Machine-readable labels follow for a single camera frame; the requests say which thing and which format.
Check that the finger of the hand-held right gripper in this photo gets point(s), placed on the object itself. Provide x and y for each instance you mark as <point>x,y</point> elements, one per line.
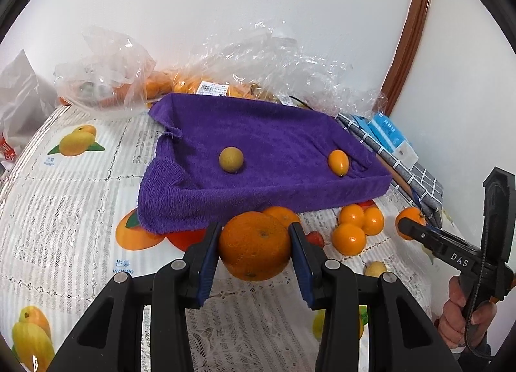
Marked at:
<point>423,235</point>

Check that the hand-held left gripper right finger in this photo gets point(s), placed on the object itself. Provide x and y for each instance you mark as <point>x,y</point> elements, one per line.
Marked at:
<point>303,271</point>

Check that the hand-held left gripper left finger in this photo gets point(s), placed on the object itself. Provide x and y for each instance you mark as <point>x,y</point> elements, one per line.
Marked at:
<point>209,265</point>

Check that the mandarin with green stem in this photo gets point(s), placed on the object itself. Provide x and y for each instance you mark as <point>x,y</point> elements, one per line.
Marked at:
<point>408,214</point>

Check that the large orange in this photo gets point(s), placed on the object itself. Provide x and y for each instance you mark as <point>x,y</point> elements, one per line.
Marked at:
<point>254,247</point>

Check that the person's right hand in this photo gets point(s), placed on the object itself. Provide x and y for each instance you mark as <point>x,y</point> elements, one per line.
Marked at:
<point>451,323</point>

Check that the small mandarin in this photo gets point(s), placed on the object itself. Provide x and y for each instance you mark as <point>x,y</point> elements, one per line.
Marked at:
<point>373,220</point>
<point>348,239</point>
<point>351,215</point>

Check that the grey checked cloth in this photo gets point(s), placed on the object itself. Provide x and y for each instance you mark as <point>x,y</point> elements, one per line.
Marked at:
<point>419,180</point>

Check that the pale yellow longan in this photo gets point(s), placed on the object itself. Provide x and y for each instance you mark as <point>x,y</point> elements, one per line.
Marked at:
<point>375,269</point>

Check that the blue and white box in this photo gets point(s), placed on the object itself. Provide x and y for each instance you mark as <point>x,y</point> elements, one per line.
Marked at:
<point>393,136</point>

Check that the brown-green longan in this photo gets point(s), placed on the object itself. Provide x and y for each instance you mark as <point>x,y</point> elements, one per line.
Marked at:
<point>231,159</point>

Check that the orange kumquat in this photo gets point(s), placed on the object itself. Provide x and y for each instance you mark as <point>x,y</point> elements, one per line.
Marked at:
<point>338,162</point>

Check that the purple towel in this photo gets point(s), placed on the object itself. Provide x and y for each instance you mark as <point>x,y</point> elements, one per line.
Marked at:
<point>266,138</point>

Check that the fruit print tablecloth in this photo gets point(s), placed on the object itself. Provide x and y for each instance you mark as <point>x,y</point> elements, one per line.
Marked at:
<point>72,210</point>

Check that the pile of bagged oranges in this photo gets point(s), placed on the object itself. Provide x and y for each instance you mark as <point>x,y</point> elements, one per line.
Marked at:
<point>183,85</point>

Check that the large clear plastic bag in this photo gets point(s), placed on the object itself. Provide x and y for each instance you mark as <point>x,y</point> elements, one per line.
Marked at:
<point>258,61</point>

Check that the small clear plastic bag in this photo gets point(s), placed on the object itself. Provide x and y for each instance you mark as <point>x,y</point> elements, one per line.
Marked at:
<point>109,61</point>

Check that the white plastic bag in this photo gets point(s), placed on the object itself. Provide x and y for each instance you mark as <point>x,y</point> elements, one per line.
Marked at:
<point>22,101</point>

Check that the brown wooden door frame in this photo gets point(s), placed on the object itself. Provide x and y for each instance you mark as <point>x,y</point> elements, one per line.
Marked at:
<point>411,29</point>

